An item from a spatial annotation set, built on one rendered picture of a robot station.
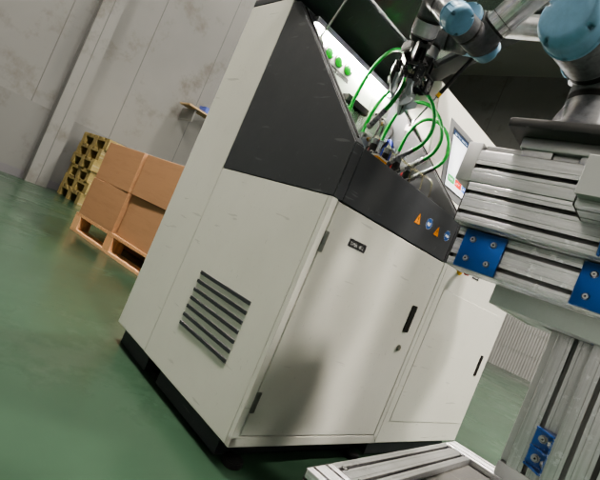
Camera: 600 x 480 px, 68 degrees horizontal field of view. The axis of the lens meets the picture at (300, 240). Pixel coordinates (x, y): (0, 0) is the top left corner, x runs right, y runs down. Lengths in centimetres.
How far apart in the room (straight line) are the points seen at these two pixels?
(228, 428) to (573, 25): 118
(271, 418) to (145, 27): 751
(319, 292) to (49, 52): 689
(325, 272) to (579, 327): 61
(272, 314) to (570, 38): 89
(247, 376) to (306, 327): 21
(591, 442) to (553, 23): 80
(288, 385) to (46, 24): 701
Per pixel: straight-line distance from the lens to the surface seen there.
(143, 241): 345
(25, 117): 768
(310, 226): 120
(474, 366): 227
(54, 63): 778
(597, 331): 104
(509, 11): 138
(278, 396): 131
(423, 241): 156
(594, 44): 100
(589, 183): 84
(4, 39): 764
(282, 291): 121
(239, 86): 181
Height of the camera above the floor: 62
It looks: 1 degrees up
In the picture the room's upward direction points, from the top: 23 degrees clockwise
